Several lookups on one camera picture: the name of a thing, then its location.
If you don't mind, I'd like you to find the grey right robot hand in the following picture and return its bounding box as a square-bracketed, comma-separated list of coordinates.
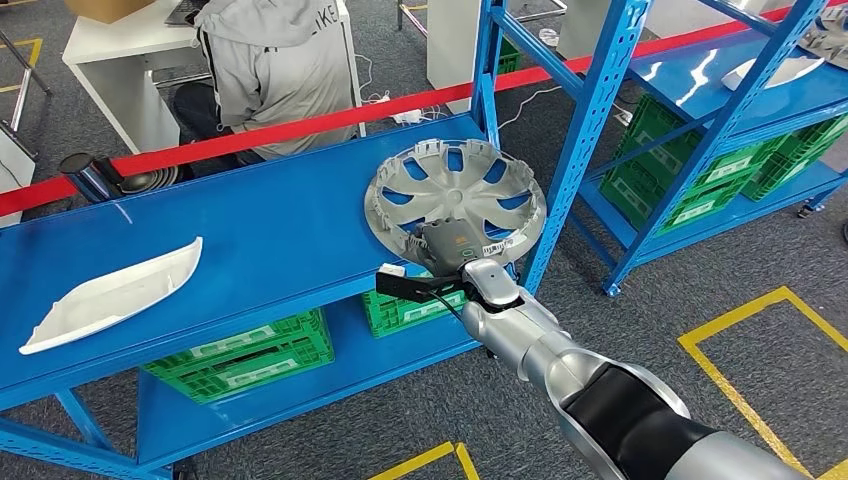
[407, 218, 495, 280]

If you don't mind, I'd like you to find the silver plastic wheel hubcap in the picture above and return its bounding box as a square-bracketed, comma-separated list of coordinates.
[798, 9, 848, 68]
[364, 137, 549, 270]

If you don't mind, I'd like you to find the blue metal shelf rack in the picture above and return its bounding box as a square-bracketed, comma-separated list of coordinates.
[566, 0, 848, 297]
[0, 0, 654, 480]

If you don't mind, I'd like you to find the white plastic trim part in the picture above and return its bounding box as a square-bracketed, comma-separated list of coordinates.
[18, 236, 205, 356]
[720, 56, 825, 93]

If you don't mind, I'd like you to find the green plastic crate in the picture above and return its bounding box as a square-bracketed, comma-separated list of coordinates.
[619, 92, 786, 193]
[165, 337, 336, 405]
[740, 142, 848, 202]
[140, 309, 333, 372]
[495, 36, 523, 75]
[775, 112, 848, 167]
[362, 264, 465, 339]
[599, 155, 763, 238]

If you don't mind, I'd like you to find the white cabinet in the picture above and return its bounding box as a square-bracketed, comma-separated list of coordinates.
[0, 125, 36, 230]
[427, 0, 482, 115]
[556, 0, 737, 61]

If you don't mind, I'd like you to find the red barrier belt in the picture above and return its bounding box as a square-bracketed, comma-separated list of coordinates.
[0, 0, 848, 220]

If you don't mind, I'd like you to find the ribbed stanchion base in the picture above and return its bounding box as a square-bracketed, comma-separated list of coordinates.
[117, 165, 181, 197]

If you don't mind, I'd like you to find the white desk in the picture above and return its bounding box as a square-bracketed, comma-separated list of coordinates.
[62, 0, 366, 157]

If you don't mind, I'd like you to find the cardboard box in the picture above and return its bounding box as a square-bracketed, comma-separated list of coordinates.
[64, 0, 157, 24]

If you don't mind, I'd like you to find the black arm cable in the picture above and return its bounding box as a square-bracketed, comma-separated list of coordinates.
[417, 288, 465, 319]

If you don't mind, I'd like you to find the white floor cable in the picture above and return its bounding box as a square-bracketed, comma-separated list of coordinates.
[496, 86, 563, 130]

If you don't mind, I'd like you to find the black-topped stanchion post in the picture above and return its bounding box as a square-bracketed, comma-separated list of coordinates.
[59, 153, 126, 203]

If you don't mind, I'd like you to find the metal frame stand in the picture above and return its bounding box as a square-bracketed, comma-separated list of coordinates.
[0, 33, 53, 164]

